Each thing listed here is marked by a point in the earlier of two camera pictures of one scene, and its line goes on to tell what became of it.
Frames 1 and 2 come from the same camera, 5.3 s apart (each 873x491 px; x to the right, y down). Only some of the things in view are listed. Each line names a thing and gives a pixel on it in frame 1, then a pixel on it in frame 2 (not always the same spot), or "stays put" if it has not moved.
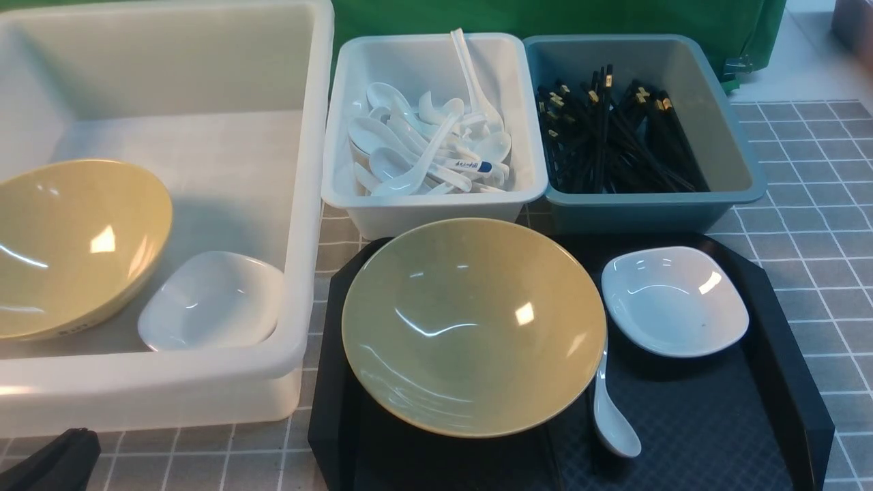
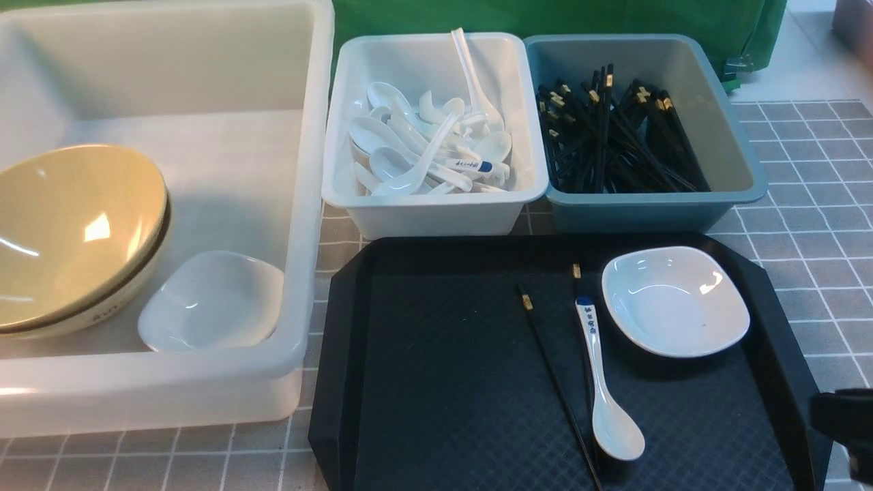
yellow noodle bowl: (474, 328) -> (80, 227)
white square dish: (675, 300) stays put
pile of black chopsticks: (595, 144) stays put
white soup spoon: (613, 428) stays put
